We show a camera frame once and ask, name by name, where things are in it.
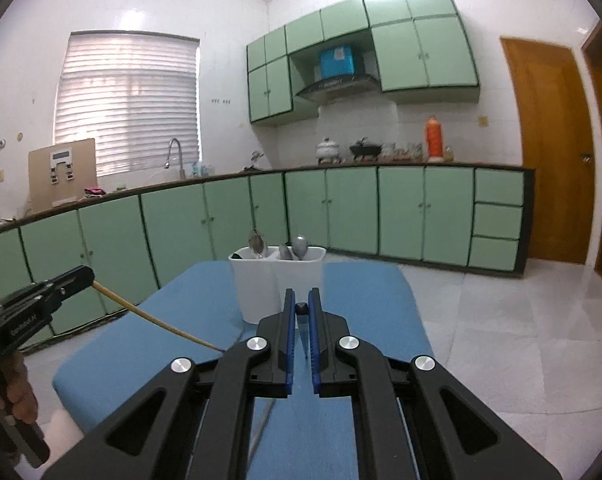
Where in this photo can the person's left hand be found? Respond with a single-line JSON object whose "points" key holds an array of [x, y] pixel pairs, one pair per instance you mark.
{"points": [[21, 390]]}

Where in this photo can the green wall cabinets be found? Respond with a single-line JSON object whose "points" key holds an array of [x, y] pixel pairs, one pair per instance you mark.
{"points": [[431, 55]]}

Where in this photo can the blue box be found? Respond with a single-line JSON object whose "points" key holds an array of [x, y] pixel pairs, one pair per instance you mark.
{"points": [[337, 61]]}

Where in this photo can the white cooking pot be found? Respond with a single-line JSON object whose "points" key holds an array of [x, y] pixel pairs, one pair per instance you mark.
{"points": [[327, 151]]}

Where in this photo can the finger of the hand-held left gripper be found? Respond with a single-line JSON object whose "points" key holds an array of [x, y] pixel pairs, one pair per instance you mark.
{"points": [[73, 277]]}

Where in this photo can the green base cabinets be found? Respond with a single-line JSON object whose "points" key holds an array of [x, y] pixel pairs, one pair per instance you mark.
{"points": [[401, 210]]}

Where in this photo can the cardboard board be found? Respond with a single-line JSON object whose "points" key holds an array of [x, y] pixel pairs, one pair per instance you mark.
{"points": [[38, 180]]}

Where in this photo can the plain silver spoon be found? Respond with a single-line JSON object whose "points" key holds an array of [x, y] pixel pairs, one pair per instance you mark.
{"points": [[300, 246]]}

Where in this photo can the small glass jar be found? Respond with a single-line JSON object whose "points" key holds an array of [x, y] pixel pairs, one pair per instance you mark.
{"points": [[448, 155]]}

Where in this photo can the stack of bowls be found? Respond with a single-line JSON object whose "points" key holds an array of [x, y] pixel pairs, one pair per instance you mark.
{"points": [[389, 151]]}

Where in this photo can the blue bottle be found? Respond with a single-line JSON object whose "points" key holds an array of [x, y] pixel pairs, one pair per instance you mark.
{"points": [[195, 169]]}

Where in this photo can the small metal kettle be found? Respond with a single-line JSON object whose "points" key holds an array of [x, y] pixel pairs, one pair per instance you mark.
{"points": [[255, 157]]}

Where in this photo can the clear bottle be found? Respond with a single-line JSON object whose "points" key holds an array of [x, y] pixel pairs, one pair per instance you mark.
{"points": [[206, 169]]}

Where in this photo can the white window blind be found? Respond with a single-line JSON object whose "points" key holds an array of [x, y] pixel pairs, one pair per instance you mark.
{"points": [[126, 100]]}

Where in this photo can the bamboo chopstick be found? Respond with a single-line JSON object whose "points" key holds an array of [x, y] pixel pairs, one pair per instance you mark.
{"points": [[156, 317]]}

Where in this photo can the metal kitchen faucet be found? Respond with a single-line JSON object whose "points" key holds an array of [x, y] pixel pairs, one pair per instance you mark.
{"points": [[181, 160]]}

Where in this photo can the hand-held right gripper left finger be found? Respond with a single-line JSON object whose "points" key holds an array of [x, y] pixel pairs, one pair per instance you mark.
{"points": [[290, 340]]}

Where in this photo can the green drawer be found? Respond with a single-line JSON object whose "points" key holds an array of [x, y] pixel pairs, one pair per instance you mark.
{"points": [[494, 253], [497, 221], [499, 187]]}

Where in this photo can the orange thermos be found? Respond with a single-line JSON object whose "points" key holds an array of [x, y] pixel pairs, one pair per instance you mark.
{"points": [[434, 140]]}

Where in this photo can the black wok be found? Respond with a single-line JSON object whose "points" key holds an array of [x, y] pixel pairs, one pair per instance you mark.
{"points": [[365, 150]]}

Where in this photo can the white two-compartment utensil holder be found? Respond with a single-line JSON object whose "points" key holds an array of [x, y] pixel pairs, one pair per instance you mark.
{"points": [[261, 285]]}

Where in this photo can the red cloth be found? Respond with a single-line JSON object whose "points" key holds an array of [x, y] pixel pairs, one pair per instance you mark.
{"points": [[94, 191]]}

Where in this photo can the black range hood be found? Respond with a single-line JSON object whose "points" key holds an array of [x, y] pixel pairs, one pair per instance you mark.
{"points": [[336, 86]]}

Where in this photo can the patterned jar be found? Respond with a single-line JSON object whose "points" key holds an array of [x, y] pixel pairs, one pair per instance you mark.
{"points": [[414, 151]]}

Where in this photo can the blue tablecloth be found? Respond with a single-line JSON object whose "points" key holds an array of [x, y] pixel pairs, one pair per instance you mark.
{"points": [[371, 290]]}

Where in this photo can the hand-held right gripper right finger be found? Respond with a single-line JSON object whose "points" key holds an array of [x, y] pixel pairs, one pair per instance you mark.
{"points": [[315, 340]]}

